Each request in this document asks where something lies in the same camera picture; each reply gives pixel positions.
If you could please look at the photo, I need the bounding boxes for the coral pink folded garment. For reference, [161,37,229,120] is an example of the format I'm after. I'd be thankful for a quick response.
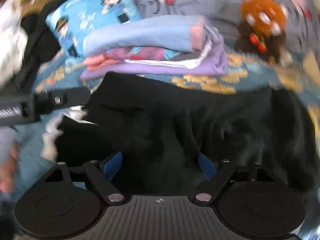
[84,54,113,72]

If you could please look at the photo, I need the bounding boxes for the blue quilted floral blanket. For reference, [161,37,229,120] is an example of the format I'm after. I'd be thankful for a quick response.
[15,42,320,195]

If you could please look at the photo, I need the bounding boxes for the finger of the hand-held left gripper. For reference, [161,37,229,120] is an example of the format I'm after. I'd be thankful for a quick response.
[32,86,91,117]

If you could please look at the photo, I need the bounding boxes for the white cloth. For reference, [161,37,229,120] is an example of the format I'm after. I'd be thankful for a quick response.
[0,0,28,80]

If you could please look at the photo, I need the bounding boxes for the white folded garment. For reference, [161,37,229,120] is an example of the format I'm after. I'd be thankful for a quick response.
[122,26,218,70]

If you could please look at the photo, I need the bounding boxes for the purple folded garment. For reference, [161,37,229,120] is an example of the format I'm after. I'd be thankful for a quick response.
[80,34,229,80]

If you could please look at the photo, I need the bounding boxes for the person's left hand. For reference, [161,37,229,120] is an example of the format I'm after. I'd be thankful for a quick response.
[0,142,22,195]

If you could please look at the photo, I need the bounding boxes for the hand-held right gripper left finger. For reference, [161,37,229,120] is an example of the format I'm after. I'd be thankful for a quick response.
[44,152,126,203]

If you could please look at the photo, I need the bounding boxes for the black jacket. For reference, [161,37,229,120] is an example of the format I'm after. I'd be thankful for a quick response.
[0,12,66,98]

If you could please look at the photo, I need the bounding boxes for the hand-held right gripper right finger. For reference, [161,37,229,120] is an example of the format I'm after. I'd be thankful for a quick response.
[191,152,276,203]

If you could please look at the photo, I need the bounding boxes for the red panda plush toy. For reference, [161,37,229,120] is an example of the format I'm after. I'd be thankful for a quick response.
[234,0,288,63]

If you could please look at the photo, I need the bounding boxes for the stack of folded clothes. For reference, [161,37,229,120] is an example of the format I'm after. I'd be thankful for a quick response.
[82,15,207,55]

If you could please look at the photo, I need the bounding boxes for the blue cartoon pillow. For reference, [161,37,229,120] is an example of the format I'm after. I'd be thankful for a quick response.
[45,0,143,58]

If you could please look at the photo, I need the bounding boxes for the black white-trimmed cardigan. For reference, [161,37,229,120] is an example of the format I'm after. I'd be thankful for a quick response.
[41,71,320,195]

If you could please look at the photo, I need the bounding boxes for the printed folded garment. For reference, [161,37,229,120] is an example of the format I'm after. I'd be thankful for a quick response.
[107,46,180,62]

